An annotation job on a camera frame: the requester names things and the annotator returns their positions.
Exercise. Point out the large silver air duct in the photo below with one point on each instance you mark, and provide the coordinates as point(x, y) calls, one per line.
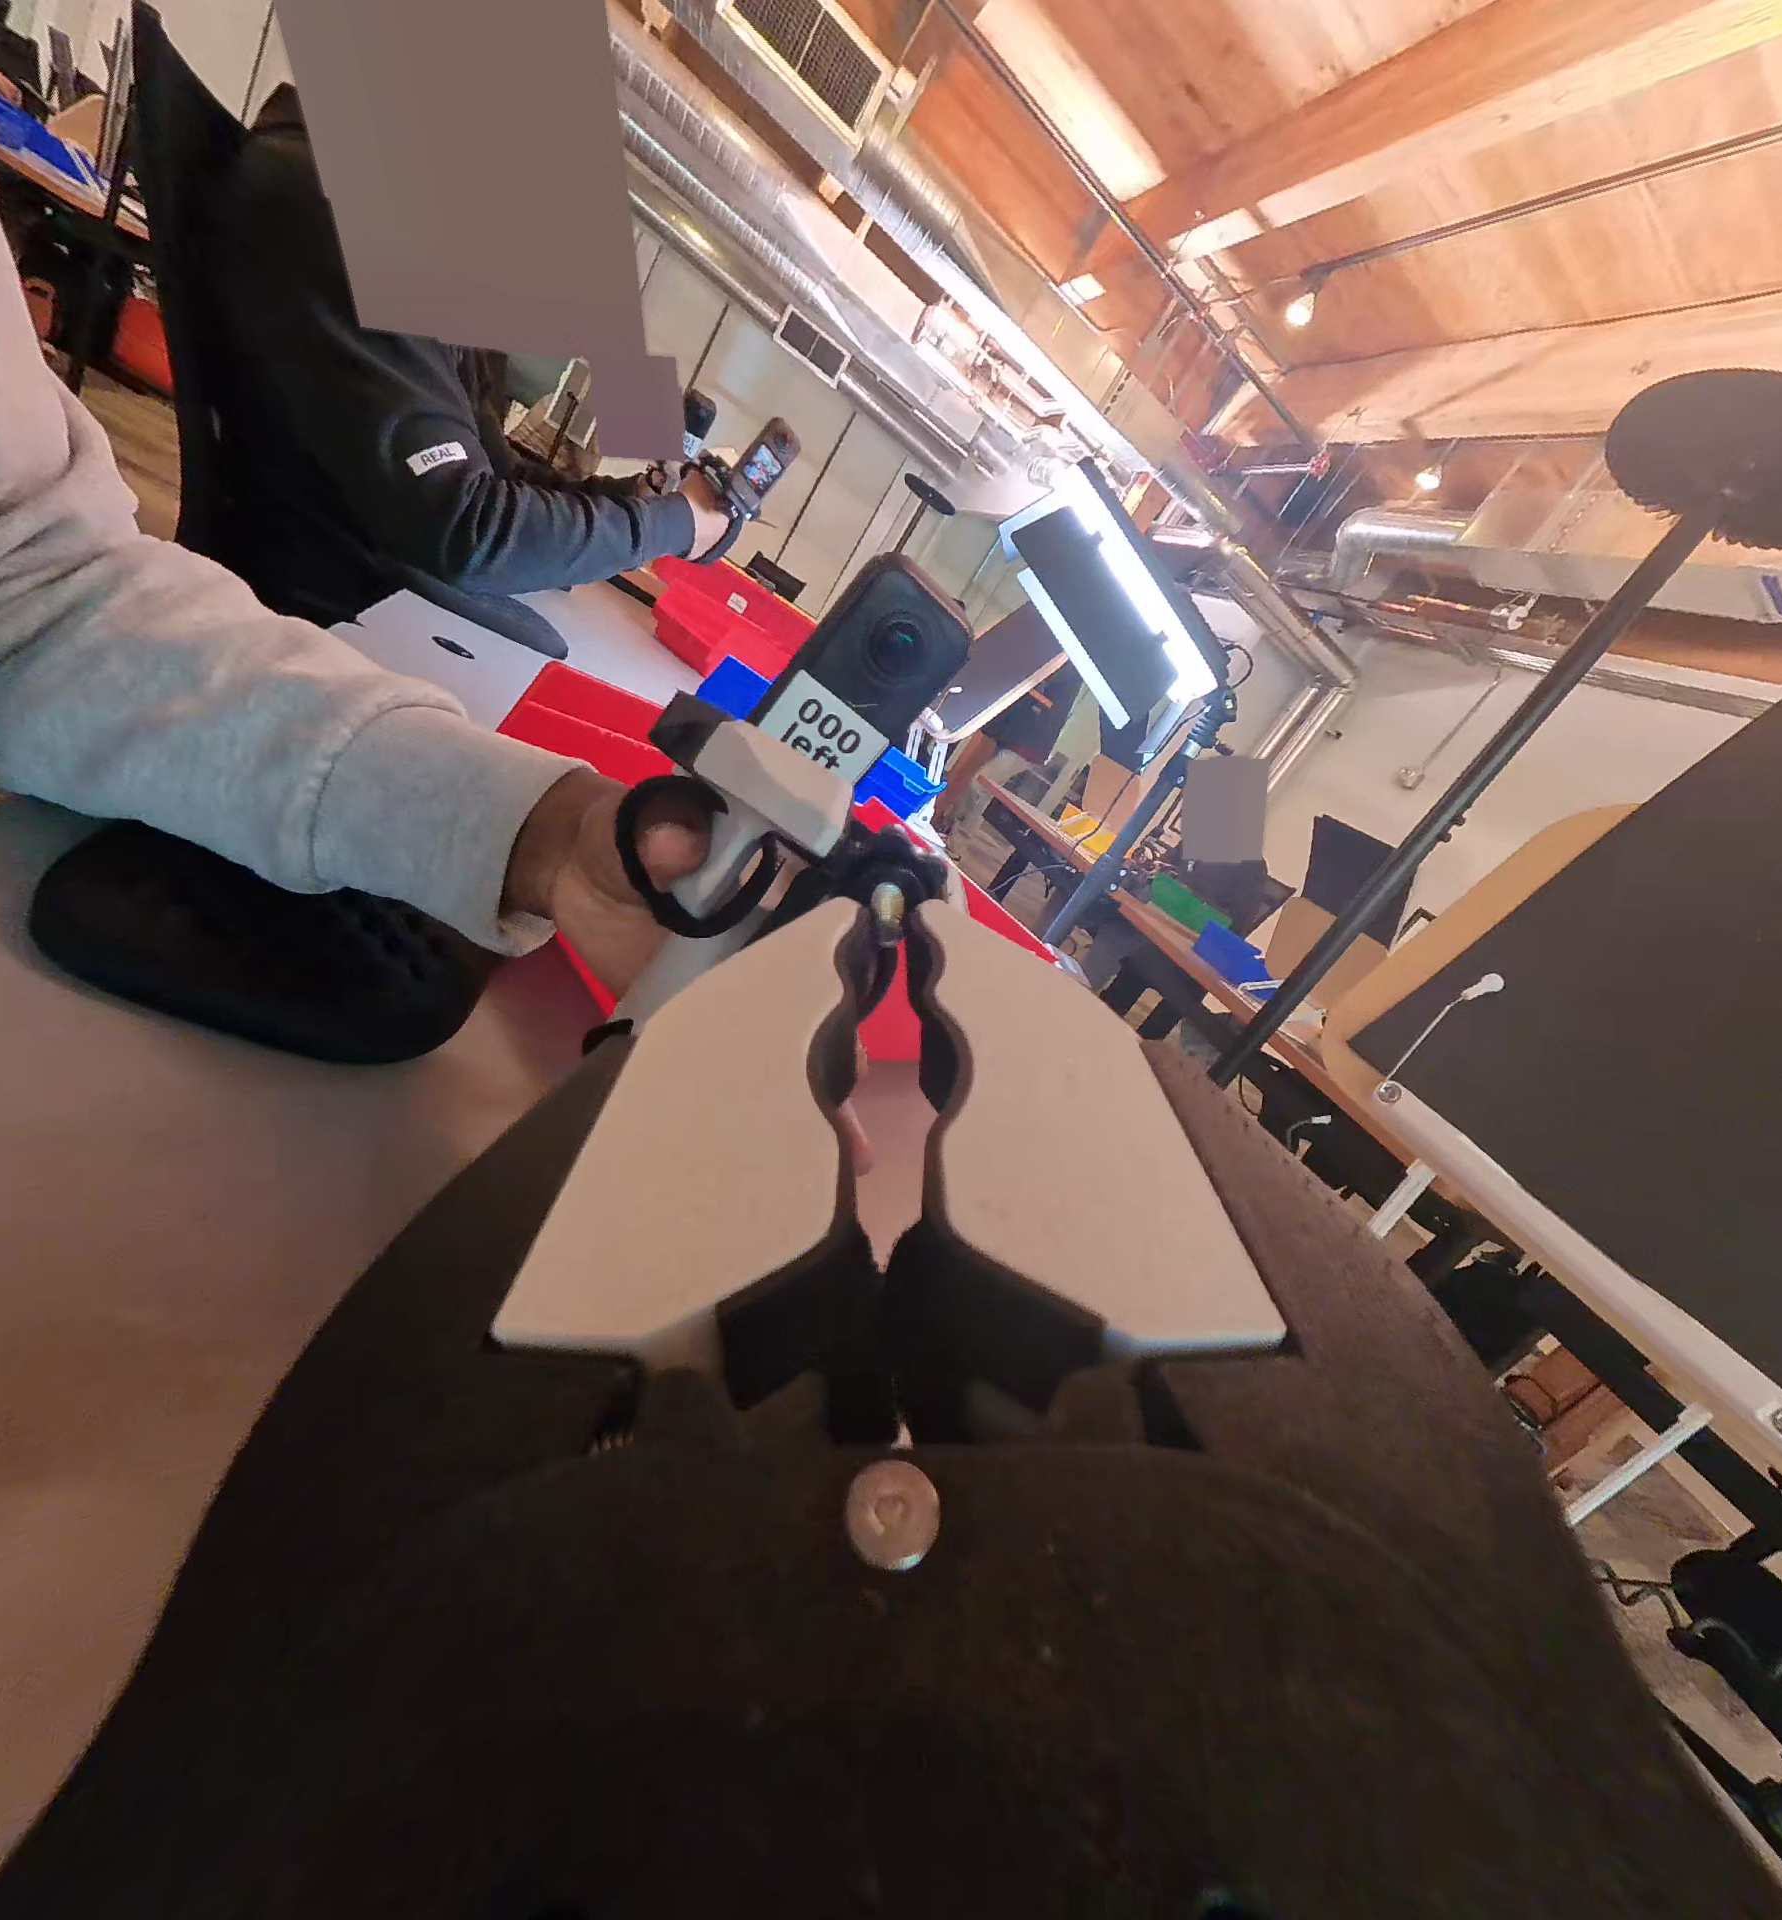
point(1395, 540)

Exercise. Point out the person's left forearm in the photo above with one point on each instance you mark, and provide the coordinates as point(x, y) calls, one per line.
point(230, 718)

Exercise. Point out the black mesh wrist rest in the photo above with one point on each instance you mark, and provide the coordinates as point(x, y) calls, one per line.
point(230, 958)

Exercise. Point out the black panel desk lamp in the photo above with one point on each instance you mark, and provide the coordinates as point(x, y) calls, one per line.
point(1656, 975)

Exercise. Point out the blue storage bin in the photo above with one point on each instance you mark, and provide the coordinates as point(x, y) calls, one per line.
point(1225, 945)
point(734, 681)

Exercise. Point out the black star knob screw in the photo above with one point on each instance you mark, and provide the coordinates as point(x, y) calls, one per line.
point(891, 870)

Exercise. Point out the red storage bin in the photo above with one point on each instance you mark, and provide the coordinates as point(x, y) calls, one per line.
point(712, 607)
point(592, 718)

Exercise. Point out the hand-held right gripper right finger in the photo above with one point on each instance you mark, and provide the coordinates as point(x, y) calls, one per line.
point(1086, 1185)

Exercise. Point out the grey desk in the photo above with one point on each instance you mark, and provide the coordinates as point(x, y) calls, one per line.
point(112, 1199)

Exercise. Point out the wooden work table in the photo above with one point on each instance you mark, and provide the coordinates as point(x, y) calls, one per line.
point(1131, 899)

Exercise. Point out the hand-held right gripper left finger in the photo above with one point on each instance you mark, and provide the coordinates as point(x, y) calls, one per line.
point(696, 1170)

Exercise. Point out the yellow storage bin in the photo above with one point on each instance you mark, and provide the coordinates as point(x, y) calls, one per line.
point(1086, 821)

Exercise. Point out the person's left hand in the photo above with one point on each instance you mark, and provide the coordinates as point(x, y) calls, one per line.
point(576, 886)

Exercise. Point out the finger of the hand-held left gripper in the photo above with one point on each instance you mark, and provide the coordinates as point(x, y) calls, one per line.
point(778, 786)

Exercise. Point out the black floor lamp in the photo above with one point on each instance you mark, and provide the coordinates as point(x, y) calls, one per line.
point(1718, 450)
point(932, 490)

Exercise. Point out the green storage bin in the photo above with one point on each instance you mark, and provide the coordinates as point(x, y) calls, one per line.
point(1183, 898)

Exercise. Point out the white lit light panel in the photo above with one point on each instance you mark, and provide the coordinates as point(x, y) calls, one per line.
point(1116, 599)

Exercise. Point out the white air vent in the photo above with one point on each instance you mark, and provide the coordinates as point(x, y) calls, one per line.
point(815, 52)
point(811, 340)

